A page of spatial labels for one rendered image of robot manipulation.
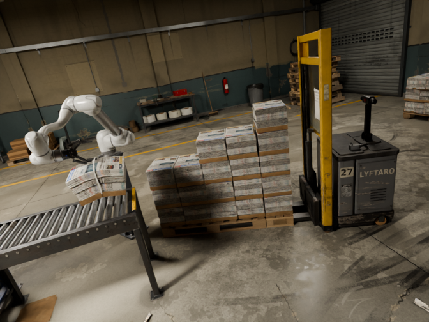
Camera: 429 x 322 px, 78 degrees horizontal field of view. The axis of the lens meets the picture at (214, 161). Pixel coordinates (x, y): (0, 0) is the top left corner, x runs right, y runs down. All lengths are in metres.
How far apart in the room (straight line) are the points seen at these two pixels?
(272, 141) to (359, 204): 1.02
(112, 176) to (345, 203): 2.11
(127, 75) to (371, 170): 7.79
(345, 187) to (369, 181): 0.22
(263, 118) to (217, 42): 7.34
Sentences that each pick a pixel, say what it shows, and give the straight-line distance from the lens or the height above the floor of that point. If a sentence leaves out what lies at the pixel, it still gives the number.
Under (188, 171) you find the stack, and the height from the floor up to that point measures 0.77.
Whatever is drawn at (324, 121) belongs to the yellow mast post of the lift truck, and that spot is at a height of 1.14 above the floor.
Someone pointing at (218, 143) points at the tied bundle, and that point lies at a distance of 2.55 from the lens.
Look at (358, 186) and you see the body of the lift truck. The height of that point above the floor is 0.47.
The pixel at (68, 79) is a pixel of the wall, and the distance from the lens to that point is 9.36.
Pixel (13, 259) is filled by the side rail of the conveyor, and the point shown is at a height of 0.73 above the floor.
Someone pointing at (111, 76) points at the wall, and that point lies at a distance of 9.21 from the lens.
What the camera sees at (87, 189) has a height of 1.04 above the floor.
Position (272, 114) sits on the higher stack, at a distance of 2.51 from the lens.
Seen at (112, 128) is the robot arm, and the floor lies 1.32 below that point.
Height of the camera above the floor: 1.77
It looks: 21 degrees down
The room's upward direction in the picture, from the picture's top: 10 degrees counter-clockwise
